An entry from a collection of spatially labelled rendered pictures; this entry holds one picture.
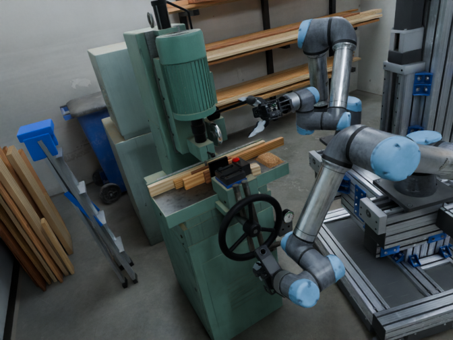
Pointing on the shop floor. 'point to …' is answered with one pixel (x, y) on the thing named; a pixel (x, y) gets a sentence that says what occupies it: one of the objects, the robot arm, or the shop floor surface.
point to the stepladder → (75, 193)
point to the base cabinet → (222, 279)
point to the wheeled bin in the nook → (98, 142)
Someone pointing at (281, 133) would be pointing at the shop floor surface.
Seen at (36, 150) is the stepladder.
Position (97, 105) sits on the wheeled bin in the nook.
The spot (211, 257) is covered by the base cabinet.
